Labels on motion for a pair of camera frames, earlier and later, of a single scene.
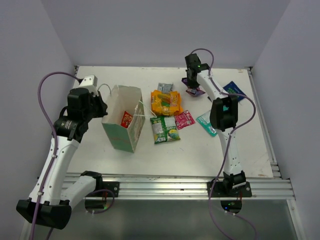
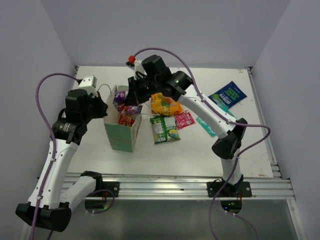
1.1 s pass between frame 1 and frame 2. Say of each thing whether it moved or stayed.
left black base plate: stayed
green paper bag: stayed
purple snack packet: moved
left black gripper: stayed
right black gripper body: moved
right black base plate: stayed
